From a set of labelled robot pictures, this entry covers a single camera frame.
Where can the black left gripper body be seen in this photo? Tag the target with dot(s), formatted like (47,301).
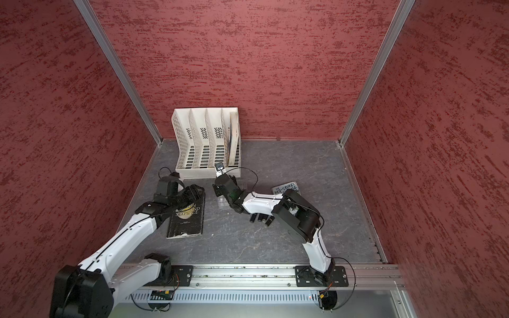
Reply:
(184,198)

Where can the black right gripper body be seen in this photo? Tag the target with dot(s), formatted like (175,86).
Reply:
(219,193)

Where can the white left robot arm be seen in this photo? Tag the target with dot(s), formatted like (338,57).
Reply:
(90,288)

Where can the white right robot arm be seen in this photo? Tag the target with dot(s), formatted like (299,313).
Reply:
(299,218)

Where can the white perforated file organizer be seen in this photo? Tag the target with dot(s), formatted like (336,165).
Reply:
(207,136)

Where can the black Maugham paperback book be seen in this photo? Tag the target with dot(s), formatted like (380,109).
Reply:
(189,221)

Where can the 143-Storey Treehouse book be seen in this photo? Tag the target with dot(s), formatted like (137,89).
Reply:
(280,189)

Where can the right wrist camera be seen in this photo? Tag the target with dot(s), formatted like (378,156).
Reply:
(220,169)

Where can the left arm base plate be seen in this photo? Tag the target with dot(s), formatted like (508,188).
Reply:
(180,276)

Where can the left aluminium corner post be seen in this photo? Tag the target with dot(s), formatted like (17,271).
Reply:
(105,44)

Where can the aluminium corner post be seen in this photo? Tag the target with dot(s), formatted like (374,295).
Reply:
(402,12)
(105,44)

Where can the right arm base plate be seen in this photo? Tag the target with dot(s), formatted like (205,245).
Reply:
(308,277)

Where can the aluminium mounting rail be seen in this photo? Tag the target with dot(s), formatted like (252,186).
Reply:
(286,277)

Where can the right aluminium corner post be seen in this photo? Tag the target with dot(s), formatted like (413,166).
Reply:
(402,12)

